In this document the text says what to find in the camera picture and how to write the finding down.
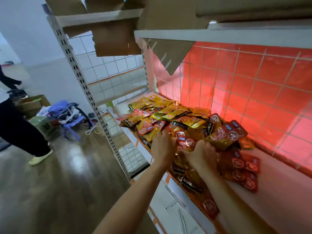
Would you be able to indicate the person's left hand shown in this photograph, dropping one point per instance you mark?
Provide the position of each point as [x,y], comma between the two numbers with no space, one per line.
[162,151]

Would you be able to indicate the person's right hand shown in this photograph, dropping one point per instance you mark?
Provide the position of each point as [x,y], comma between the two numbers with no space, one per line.
[203,158]

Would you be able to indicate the person's left fingers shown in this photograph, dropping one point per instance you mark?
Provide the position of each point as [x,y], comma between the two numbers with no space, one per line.
[167,136]

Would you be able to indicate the person's right fingers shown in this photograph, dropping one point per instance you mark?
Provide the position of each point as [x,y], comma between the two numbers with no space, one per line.
[198,145]

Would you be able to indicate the person's right forearm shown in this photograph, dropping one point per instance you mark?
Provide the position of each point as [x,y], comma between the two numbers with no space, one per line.
[231,207]

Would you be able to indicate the person's left forearm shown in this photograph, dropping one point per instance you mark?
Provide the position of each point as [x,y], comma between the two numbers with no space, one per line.
[131,204]

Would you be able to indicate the pile of yellow red snack packets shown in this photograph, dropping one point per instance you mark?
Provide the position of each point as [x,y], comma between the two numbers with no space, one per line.
[192,124]

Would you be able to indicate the red backing panel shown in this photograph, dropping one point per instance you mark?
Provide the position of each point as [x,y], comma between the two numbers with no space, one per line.
[265,95]

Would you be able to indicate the purple plastic stool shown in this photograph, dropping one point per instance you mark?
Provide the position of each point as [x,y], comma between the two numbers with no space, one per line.
[73,124]

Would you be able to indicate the blue grey bag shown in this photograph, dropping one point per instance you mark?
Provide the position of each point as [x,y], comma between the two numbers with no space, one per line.
[64,112]

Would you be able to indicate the brown cardboard box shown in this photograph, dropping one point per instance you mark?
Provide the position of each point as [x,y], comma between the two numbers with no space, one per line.
[114,38]
[170,19]
[256,7]

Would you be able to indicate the white metal shelving rack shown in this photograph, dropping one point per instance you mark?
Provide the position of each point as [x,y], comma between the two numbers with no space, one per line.
[73,61]

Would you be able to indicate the green white carton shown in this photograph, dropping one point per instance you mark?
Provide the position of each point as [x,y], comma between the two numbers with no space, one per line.
[42,125]

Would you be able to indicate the open cardboard box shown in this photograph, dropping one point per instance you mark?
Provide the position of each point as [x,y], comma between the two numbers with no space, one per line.
[31,104]

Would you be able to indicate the black bag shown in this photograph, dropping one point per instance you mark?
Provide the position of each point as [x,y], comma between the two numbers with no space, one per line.
[17,93]

